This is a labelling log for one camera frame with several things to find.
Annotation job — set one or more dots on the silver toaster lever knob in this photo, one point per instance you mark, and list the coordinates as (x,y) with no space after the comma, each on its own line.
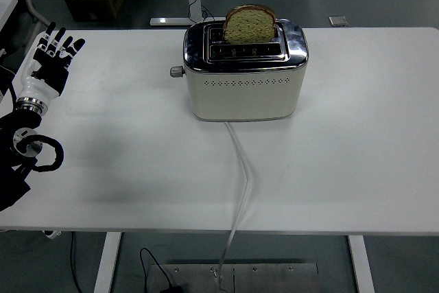
(176,71)

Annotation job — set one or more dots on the cream toaster chrome top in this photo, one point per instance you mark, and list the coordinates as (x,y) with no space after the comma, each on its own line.
(240,101)

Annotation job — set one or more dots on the grey metal plate with screws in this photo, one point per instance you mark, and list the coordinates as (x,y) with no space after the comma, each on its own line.
(274,279)

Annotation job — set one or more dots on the brown cardboard box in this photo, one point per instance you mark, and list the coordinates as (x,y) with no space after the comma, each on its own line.
(92,6)

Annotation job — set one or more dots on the white side table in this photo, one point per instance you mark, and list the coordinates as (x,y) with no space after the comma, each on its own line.
(6,8)

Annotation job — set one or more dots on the black power adapter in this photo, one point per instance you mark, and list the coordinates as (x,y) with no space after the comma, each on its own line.
(172,289)

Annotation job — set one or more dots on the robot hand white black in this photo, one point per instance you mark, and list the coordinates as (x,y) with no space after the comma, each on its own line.
(44,77)

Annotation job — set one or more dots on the grey floor socket plate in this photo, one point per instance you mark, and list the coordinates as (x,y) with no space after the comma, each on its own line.
(338,21)

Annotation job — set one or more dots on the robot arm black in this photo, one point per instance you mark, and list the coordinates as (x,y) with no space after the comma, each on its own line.
(13,125)

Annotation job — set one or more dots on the white table leg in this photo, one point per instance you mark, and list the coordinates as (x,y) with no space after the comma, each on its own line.
(360,265)
(107,265)

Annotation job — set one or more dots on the brown bread slice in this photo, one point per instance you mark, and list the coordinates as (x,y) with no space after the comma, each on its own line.
(248,29)

